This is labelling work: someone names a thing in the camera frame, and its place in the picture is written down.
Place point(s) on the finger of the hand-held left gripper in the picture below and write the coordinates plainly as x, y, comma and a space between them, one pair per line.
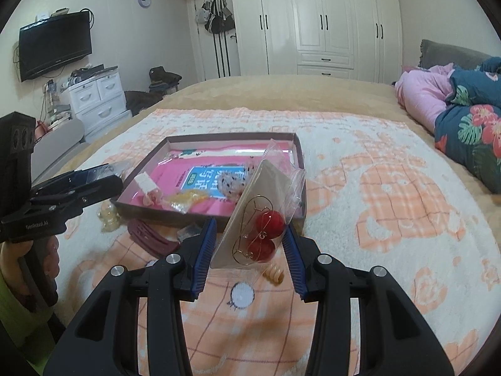
98, 192
78, 178

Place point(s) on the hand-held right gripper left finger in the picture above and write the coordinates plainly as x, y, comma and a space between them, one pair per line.
205, 258

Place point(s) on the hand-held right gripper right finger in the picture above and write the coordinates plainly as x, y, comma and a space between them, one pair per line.
293, 262

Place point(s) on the clear packet with stud earrings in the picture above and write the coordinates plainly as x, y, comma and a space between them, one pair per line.
117, 168

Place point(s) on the cream claw hair clip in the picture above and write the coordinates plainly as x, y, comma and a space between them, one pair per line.
146, 183

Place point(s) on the clear packet with red earrings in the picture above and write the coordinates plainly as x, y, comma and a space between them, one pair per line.
266, 219

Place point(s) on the small pink hair accessory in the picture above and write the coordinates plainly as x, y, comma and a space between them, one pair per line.
153, 199

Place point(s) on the yellow hair accessory packet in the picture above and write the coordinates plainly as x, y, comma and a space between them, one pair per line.
182, 200

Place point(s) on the brown cardboard box tray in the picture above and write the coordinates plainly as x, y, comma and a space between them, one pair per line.
156, 152

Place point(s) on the white speckled hair accessory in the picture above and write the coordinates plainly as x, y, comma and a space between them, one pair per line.
231, 184

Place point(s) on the person's left forearm green sleeve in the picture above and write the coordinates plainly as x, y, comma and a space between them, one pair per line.
15, 313

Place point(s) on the person's left hand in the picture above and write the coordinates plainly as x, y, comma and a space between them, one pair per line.
9, 258

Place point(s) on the pearl hair clip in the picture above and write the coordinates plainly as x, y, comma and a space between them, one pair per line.
108, 217

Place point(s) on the small clear packet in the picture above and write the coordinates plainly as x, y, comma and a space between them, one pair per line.
188, 234

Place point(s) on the dark red hair clip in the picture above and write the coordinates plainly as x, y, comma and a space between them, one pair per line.
148, 237

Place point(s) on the stack of books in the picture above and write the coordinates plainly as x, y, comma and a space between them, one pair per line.
60, 117

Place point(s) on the pink book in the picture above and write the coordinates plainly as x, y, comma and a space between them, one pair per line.
172, 178

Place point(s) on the white drawer cabinet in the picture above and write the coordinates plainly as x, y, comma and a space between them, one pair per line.
101, 102

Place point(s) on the brown jacket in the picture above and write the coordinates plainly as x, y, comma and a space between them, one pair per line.
139, 102

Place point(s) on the white orange printed blanket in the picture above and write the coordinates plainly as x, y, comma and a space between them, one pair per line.
372, 188

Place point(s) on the black device on cabinet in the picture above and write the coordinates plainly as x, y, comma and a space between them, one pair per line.
94, 71

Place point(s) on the black bag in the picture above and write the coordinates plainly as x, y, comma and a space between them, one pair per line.
164, 76

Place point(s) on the small white box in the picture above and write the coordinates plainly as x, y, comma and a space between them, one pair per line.
43, 16

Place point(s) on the white door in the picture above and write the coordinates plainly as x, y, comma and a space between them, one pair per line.
199, 55

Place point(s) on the tan bedspread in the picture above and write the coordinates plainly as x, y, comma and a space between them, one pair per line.
293, 90

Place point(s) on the hanging bags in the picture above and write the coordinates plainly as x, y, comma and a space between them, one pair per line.
215, 19

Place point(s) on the pink quilt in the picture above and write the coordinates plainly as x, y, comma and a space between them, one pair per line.
422, 94

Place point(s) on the blue floral quilt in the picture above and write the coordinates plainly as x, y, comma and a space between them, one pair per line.
477, 125

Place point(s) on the white wardrobe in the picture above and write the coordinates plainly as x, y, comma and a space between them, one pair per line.
305, 19

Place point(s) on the grey headboard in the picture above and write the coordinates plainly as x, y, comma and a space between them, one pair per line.
442, 53

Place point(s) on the black wall television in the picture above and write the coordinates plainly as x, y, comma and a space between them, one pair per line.
54, 45

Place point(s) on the round wall clock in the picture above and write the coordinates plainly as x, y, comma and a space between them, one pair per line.
145, 0

